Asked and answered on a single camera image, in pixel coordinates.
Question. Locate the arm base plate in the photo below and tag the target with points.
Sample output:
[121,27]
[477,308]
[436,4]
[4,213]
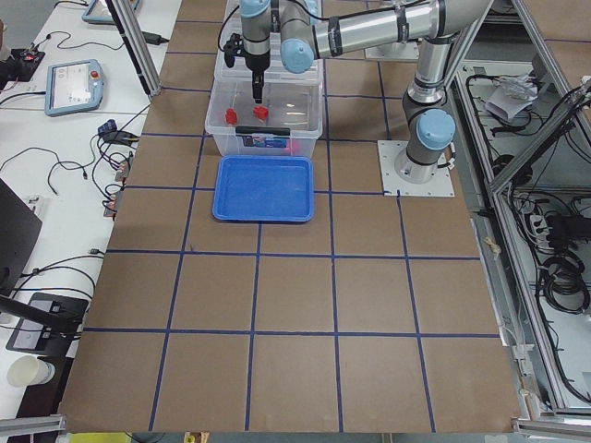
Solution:
[401,177]

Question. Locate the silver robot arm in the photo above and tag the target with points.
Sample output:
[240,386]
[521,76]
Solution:
[382,34]

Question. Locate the blue teach pendant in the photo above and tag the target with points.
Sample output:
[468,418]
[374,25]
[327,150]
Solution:
[73,87]
[97,13]

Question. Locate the black power adapter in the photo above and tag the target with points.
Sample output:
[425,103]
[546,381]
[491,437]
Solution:
[154,38]

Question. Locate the clear plastic storage box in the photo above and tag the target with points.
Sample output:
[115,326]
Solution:
[288,121]

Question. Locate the red block in box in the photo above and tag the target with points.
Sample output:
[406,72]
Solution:
[231,117]

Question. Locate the blue plastic tray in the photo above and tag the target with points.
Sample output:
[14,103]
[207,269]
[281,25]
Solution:
[264,189]

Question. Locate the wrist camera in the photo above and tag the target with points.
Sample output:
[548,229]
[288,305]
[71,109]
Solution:
[232,49]

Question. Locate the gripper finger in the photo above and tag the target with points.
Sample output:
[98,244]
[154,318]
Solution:
[260,94]
[255,94]

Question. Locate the aluminium frame post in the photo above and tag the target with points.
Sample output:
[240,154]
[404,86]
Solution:
[129,29]

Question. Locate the white paper cup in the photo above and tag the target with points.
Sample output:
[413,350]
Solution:
[30,371]

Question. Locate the black box handle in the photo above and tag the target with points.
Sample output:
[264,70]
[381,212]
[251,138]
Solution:
[267,131]

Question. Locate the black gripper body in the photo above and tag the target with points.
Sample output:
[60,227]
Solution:
[257,63]

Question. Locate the blue teach pendant near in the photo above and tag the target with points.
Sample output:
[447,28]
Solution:
[73,87]

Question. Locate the blue teach pendant far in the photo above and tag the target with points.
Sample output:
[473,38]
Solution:
[97,13]

